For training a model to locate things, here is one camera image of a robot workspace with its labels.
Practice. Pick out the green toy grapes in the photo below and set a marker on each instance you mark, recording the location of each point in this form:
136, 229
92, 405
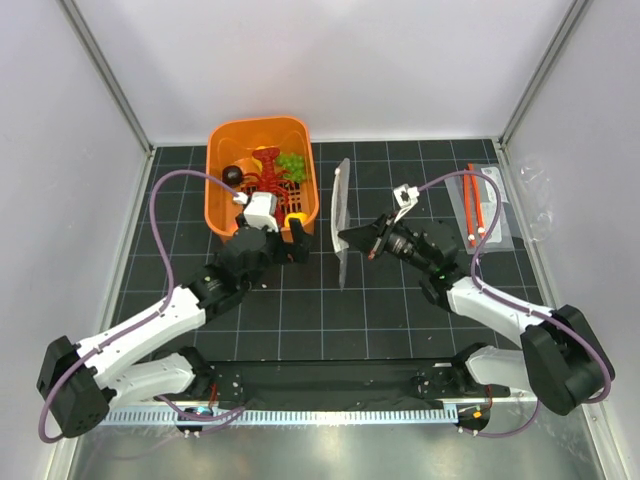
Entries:
293, 167

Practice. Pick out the spare zip bags orange zippers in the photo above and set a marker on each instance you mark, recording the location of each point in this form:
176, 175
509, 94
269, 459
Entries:
480, 210

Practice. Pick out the black grid mat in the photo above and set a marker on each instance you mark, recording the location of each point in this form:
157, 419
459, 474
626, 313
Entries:
298, 312

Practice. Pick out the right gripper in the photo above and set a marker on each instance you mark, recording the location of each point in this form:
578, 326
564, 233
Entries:
367, 238

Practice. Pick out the dark plum toy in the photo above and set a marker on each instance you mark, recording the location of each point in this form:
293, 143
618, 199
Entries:
232, 175

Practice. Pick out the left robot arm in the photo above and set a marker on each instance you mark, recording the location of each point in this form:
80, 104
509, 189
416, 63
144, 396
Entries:
82, 382

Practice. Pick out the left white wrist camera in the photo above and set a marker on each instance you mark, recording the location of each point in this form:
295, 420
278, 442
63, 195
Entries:
260, 211

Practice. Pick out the slotted cable duct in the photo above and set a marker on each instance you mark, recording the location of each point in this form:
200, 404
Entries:
163, 415

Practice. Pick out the clear dotted zip bag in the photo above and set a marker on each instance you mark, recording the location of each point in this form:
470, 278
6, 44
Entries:
340, 217

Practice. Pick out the red toy lobster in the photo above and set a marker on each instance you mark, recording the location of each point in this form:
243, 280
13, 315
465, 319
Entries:
269, 179

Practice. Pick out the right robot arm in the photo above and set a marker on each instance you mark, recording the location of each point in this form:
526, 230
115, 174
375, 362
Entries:
557, 356

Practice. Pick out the yellow toy lemon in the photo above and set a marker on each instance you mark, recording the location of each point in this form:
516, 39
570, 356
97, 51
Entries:
300, 216

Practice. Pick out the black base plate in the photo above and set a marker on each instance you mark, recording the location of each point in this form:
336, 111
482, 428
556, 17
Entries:
340, 385

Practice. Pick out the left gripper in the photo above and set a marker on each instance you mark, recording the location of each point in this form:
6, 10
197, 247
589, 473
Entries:
296, 251

